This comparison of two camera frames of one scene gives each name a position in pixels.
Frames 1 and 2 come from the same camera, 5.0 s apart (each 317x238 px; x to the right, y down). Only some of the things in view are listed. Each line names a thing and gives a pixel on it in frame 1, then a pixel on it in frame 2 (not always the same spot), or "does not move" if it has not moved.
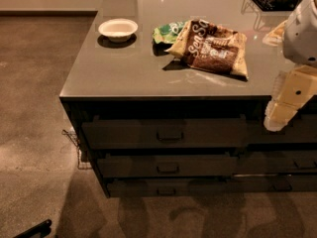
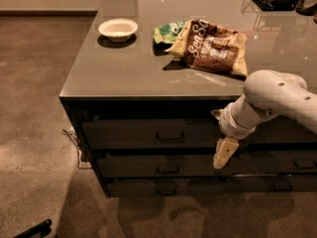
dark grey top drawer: [172, 133] does not move
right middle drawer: [275, 162] does not move
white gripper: [302, 37] to [230, 125]
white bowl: [118, 30] does not move
